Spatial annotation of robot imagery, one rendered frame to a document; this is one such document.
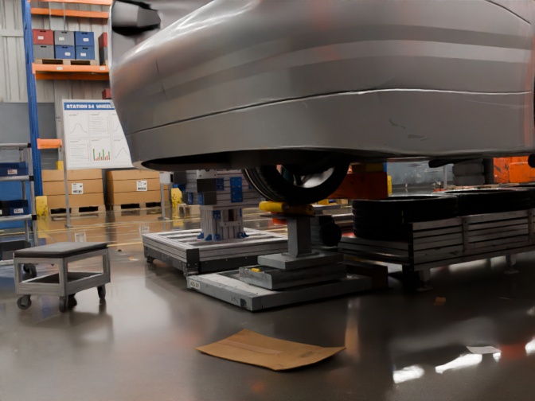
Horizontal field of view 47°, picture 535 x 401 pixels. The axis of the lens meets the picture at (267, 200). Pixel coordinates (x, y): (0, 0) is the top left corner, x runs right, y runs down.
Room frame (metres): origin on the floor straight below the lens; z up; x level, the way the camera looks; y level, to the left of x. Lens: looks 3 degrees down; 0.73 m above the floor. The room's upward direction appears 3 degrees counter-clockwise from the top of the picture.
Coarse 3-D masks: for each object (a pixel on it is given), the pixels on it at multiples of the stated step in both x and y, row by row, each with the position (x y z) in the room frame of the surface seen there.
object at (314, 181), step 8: (280, 168) 3.57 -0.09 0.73; (336, 168) 3.52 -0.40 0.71; (280, 176) 3.33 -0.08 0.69; (296, 176) 3.61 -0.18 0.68; (312, 176) 3.65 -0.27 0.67; (320, 176) 3.58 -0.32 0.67; (328, 176) 3.51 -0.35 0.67; (288, 184) 3.35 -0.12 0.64; (296, 184) 3.62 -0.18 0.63; (304, 184) 3.60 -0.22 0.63; (312, 184) 3.53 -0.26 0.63; (320, 184) 3.46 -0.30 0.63
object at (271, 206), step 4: (260, 204) 3.59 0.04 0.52; (264, 204) 3.56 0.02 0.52; (268, 204) 3.51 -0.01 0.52; (272, 204) 3.48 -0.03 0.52; (276, 204) 3.45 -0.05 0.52; (280, 204) 3.41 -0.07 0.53; (284, 204) 3.41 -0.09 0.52; (288, 204) 3.42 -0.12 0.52; (260, 208) 3.60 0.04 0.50; (264, 208) 3.56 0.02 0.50; (268, 208) 3.52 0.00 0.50; (272, 208) 3.48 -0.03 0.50; (276, 208) 3.44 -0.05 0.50; (280, 208) 3.40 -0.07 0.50; (284, 208) 3.41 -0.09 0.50; (288, 208) 3.42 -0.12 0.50
